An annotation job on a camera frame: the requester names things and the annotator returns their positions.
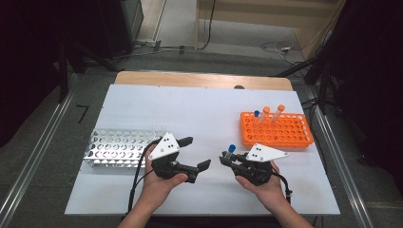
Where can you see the blue cap test tube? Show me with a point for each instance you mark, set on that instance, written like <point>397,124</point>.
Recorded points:
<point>232,148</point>
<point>256,113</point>

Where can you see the person's left hand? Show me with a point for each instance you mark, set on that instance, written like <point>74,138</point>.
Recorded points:
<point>155,190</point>

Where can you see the aluminium floor rail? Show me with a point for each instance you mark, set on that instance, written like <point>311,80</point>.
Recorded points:
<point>34,158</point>
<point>351,190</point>

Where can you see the metal test tube rack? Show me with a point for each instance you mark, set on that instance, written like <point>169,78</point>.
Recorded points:
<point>114,147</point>

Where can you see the person's dark clothing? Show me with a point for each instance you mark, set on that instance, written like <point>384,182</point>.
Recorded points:
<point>215,223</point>

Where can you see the dark table grommet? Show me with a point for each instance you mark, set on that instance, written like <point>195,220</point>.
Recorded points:
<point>239,87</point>

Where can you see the person's right hand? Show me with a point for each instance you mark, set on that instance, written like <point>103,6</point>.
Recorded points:
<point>271,193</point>

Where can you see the light wooden shelf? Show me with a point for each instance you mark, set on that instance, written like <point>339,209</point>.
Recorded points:
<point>253,19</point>

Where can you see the dark curtain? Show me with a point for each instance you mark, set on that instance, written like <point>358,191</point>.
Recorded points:
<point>374,79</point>
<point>28,63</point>

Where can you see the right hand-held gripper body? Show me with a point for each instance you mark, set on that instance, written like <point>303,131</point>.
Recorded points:
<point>263,152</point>

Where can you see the orange cap test tube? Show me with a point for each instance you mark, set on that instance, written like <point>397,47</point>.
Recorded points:
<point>266,110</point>
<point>280,108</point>

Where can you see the black metal stand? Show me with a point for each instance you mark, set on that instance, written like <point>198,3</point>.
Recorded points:
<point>63,79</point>
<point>323,91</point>

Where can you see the orange test tube rack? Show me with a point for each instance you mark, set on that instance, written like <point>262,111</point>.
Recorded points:
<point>285,133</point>

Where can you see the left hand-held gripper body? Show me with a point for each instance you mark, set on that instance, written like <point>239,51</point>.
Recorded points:
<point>164,147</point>

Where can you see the black cabinet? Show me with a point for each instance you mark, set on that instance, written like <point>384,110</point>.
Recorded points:
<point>120,25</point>

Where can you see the white table board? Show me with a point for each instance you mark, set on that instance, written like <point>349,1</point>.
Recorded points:
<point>202,110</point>

